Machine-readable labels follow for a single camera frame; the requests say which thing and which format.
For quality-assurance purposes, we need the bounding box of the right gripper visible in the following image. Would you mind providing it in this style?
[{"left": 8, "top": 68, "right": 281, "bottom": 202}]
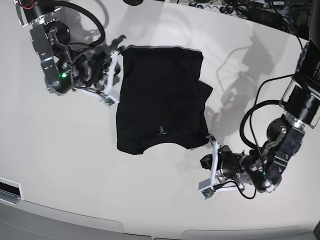
[{"left": 73, "top": 46, "right": 126, "bottom": 103}]

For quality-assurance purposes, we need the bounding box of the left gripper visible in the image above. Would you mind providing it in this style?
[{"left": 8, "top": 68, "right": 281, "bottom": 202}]
[{"left": 207, "top": 134, "right": 258, "bottom": 193}]

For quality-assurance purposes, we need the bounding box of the black t-shirt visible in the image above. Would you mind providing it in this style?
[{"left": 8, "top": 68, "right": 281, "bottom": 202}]
[{"left": 116, "top": 47, "right": 213, "bottom": 155}]

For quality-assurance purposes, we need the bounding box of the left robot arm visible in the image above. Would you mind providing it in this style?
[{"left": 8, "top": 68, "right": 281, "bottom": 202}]
[{"left": 198, "top": 0, "right": 320, "bottom": 200}]

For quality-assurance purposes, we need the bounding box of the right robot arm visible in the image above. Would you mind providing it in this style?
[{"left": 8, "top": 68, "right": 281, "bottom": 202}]
[{"left": 13, "top": 0, "right": 125, "bottom": 106}]

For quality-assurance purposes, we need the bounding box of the white power strip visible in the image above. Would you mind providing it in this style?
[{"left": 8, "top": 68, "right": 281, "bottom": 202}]
[{"left": 188, "top": 1, "right": 239, "bottom": 14}]

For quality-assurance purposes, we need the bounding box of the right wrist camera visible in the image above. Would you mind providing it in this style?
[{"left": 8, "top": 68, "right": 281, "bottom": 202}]
[{"left": 100, "top": 89, "right": 120, "bottom": 107}]

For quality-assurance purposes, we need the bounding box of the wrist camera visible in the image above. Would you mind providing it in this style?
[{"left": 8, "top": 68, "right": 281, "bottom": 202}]
[
  {"left": 100, "top": 89, "right": 120, "bottom": 107},
  {"left": 198, "top": 178, "right": 216, "bottom": 200}
]

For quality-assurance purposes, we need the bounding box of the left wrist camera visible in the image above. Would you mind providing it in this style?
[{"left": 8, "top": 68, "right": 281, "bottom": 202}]
[{"left": 198, "top": 178, "right": 216, "bottom": 200}]

